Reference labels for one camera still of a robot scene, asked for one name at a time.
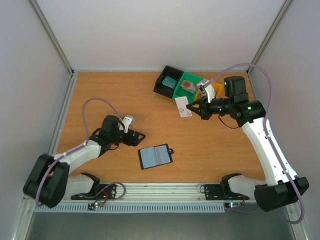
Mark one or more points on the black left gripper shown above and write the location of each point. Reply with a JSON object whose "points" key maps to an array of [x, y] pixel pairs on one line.
{"points": [[135, 142]]}

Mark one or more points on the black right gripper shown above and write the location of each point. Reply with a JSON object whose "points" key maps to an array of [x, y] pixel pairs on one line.
{"points": [[205, 110]]}

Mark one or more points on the white card with red flowers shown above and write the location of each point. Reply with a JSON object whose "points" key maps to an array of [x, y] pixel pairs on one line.
{"points": [[181, 103]]}

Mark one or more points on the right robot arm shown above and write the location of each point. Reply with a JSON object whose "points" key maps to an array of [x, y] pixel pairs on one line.
{"points": [[282, 185]]}

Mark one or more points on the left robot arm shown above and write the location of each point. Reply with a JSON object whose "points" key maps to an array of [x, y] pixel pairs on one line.
{"points": [[49, 180]]}

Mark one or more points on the red patterned card stack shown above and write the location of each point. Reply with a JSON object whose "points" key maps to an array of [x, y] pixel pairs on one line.
{"points": [[189, 86]]}

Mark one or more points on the teal card stack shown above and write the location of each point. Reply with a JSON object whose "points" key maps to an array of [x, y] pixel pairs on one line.
{"points": [[169, 82]]}

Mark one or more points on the yellow plastic bin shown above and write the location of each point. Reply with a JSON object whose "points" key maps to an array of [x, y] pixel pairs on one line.
{"points": [[217, 88]]}

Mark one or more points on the green plastic bin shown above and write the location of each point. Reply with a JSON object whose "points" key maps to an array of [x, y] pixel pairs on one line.
{"points": [[178, 91]]}

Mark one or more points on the black plastic bin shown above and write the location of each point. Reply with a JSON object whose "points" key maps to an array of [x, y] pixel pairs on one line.
{"points": [[172, 72]]}

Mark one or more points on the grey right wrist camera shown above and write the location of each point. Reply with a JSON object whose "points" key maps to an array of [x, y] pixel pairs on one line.
{"points": [[206, 89]]}

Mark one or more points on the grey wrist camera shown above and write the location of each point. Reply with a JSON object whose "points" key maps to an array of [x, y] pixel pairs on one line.
{"points": [[127, 121], [206, 89]]}

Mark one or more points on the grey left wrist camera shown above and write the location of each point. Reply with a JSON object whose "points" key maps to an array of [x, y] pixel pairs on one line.
{"points": [[127, 121]]}

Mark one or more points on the aluminium front rail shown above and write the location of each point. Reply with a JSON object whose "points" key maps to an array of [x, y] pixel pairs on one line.
{"points": [[160, 191]]}

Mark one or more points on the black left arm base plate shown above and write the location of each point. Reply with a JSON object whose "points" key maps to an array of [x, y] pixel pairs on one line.
{"points": [[103, 191]]}

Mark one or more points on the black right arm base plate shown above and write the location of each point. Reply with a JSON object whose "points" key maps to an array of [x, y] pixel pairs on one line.
{"points": [[214, 192]]}

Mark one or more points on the white slotted cable duct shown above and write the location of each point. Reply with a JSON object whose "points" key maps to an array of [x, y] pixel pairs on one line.
{"points": [[131, 208]]}

